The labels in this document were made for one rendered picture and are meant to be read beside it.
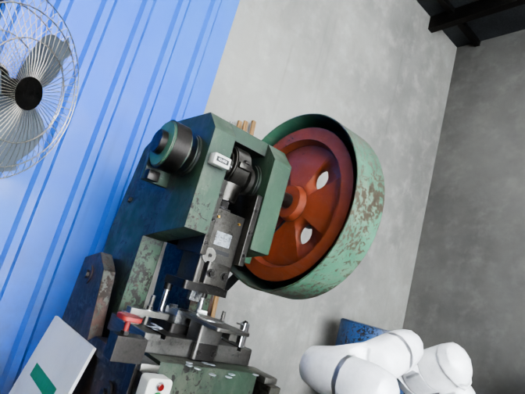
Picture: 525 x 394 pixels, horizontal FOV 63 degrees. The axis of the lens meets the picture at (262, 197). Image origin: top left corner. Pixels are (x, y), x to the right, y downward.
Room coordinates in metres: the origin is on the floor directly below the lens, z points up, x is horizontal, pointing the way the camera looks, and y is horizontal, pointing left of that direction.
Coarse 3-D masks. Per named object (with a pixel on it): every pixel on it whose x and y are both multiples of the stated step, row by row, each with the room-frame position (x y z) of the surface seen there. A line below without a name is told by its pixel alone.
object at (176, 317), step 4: (168, 308) 1.65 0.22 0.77; (172, 308) 1.63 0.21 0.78; (176, 308) 1.64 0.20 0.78; (180, 308) 1.68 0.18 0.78; (168, 312) 1.64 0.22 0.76; (172, 312) 1.62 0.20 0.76; (176, 312) 1.60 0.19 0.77; (188, 312) 1.62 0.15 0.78; (192, 312) 1.66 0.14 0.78; (196, 312) 1.71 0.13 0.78; (172, 316) 1.61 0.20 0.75; (176, 316) 1.59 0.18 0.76; (180, 316) 1.60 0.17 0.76; (172, 320) 1.61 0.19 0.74; (176, 320) 1.59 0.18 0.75; (180, 320) 1.60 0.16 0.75; (184, 320) 1.61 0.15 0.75; (188, 320) 1.62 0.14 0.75; (184, 324) 1.62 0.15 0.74; (188, 324) 1.63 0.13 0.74
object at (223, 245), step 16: (224, 224) 1.60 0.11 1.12; (240, 224) 1.63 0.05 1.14; (224, 240) 1.61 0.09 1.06; (192, 256) 1.60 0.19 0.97; (208, 256) 1.57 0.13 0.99; (224, 256) 1.62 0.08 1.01; (192, 272) 1.58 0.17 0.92; (208, 272) 1.56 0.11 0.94; (224, 272) 1.60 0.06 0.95; (224, 288) 1.65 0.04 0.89
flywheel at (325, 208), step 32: (320, 128) 1.80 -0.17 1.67; (288, 160) 1.98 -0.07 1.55; (320, 160) 1.81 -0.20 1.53; (352, 160) 1.63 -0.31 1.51; (288, 192) 1.88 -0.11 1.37; (320, 192) 1.77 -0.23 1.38; (352, 192) 1.59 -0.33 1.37; (288, 224) 1.89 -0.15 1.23; (320, 224) 1.74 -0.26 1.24; (256, 256) 1.98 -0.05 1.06; (288, 256) 1.85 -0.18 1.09; (320, 256) 1.65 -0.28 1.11
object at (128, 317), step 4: (120, 312) 1.29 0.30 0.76; (124, 312) 1.31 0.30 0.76; (116, 316) 1.29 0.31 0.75; (120, 316) 1.27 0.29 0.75; (124, 316) 1.25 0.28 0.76; (128, 316) 1.26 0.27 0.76; (132, 316) 1.27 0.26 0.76; (136, 316) 1.29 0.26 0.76; (124, 320) 1.25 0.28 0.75; (128, 320) 1.25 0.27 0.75; (132, 320) 1.26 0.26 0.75; (136, 320) 1.27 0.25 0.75; (140, 320) 1.28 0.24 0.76; (124, 324) 1.29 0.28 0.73; (128, 324) 1.29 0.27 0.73; (124, 328) 1.28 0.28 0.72; (128, 328) 1.29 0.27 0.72
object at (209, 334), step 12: (180, 312) 1.58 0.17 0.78; (192, 324) 1.54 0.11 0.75; (204, 324) 1.45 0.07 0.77; (216, 324) 1.47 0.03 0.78; (228, 324) 1.57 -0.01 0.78; (192, 336) 1.53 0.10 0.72; (204, 336) 1.52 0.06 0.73; (216, 336) 1.55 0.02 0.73; (192, 348) 1.51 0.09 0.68; (204, 348) 1.52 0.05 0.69; (216, 348) 1.55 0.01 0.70; (204, 360) 1.53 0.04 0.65
